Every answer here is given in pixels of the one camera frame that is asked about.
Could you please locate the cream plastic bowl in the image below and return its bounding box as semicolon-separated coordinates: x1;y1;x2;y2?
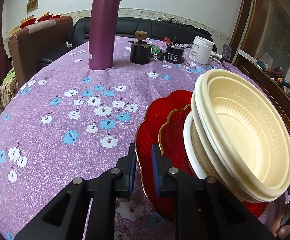
190;97;273;203
192;69;290;199

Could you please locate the white ribbed plastic bowl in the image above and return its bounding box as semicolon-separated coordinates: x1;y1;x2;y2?
183;111;207;179

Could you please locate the small red gold-rimmed plate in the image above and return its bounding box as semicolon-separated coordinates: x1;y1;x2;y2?
158;104;196;177

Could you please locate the cream plastic bowl top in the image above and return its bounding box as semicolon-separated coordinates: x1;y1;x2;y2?
192;69;290;199

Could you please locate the person's right hand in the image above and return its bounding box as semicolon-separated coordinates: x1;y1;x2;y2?
268;204;290;239

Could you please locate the black motor cylinder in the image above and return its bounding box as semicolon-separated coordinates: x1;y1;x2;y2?
165;43;184;64

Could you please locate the white plastic jar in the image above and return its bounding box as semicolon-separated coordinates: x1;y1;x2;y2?
189;36;214;65

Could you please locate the grey phone stand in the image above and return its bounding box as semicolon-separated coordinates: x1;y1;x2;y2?
222;44;232;62

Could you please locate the black cylinder with wooden knob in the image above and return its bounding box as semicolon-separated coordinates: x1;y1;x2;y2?
130;31;152;64

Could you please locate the brown armchair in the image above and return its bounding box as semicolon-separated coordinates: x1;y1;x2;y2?
8;16;73;87

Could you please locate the dark wooden cabinet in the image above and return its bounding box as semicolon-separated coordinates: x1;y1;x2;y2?
230;0;290;136

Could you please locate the purple thermos bottle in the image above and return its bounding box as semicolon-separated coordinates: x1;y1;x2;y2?
88;0;122;70

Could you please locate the yellow wall plaque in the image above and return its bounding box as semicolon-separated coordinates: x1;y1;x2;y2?
27;0;38;14

